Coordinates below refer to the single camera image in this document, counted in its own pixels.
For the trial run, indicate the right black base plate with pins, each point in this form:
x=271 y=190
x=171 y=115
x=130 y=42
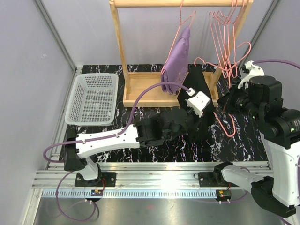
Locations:
x=207 y=180

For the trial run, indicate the wooden clothes rack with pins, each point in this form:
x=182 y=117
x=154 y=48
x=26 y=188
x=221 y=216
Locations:
x=136 y=82

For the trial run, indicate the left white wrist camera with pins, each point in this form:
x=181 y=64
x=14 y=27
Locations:
x=198 y=101

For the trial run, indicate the empty pink hanger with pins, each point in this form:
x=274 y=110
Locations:
x=237 y=26
x=216 y=35
x=228 y=26

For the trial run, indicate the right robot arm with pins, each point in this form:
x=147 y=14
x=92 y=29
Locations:
x=260 y=99

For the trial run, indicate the purple trousers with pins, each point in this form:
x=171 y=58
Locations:
x=176 y=68

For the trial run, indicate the black trousers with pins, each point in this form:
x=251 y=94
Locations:
x=195 y=79

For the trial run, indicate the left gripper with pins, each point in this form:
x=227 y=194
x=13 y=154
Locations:
x=197 y=118

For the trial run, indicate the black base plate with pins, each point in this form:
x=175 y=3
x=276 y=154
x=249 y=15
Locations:
x=207 y=180
x=106 y=179

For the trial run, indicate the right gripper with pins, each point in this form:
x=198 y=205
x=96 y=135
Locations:
x=227 y=101

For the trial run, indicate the pink hanger holding purple trousers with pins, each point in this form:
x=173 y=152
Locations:
x=181 y=22

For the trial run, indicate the white plastic basket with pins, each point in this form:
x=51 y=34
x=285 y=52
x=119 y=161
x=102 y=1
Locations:
x=92 y=101

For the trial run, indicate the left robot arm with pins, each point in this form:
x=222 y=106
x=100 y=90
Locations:
x=151 y=132

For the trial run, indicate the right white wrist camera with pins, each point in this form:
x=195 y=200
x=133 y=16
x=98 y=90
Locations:
x=251 y=71

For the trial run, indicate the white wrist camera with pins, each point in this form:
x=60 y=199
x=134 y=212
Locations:
x=198 y=101
x=251 y=71

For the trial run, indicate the aluminium mounting rail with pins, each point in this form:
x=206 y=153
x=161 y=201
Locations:
x=134 y=180

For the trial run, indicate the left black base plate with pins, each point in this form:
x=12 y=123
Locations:
x=106 y=179

